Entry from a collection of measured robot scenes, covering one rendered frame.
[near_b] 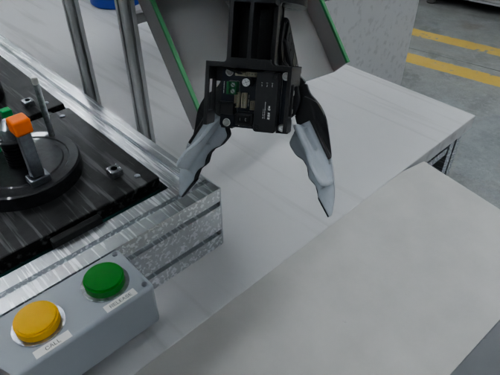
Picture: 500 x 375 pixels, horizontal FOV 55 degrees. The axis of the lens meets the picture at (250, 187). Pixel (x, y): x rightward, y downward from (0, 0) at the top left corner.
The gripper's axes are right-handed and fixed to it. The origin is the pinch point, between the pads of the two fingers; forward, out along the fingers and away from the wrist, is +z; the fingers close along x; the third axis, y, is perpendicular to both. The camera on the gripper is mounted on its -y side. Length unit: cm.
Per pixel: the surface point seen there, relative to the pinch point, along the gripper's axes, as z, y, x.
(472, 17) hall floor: -60, -377, 86
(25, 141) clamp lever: -3.8, 0.2, -25.9
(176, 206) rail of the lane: 3.4, -6.5, -10.8
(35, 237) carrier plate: 6.1, 2.6, -23.4
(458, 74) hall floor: -16, -281, 67
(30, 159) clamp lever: -1.6, -0.6, -26.1
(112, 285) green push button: 8.0, 6.3, -12.2
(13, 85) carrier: -7, -25, -47
